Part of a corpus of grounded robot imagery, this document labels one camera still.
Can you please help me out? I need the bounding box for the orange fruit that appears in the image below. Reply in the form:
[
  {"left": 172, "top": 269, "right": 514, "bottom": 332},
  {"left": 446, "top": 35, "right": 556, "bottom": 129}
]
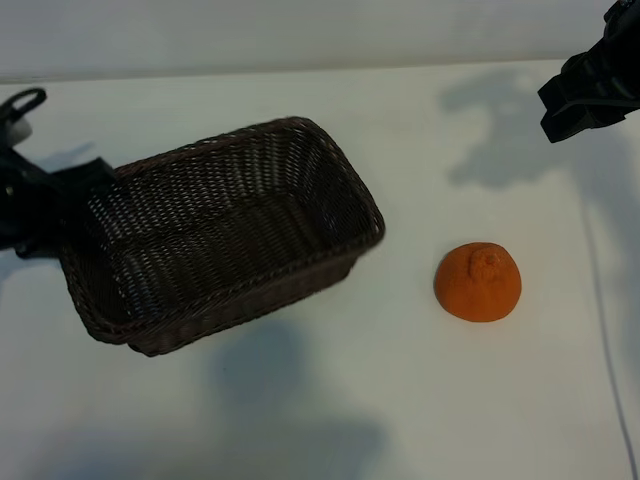
[{"left": 433, "top": 241, "right": 523, "bottom": 325}]

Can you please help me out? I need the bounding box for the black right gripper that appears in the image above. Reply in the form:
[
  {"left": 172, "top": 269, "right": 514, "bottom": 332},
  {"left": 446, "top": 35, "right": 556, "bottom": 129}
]
[{"left": 538, "top": 0, "right": 640, "bottom": 144}]

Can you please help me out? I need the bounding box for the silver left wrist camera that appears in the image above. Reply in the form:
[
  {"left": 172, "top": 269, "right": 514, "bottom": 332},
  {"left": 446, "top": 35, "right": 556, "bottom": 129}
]
[{"left": 8, "top": 118, "right": 34, "bottom": 147}]

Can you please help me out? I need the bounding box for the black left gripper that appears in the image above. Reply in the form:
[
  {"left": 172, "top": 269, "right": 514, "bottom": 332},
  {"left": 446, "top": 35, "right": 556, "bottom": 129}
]
[{"left": 0, "top": 149, "right": 117, "bottom": 259}]

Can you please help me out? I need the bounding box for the dark brown wicker basket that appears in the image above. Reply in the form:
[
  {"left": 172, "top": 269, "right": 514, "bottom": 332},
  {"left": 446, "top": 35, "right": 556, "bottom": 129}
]
[{"left": 59, "top": 116, "right": 386, "bottom": 357}]

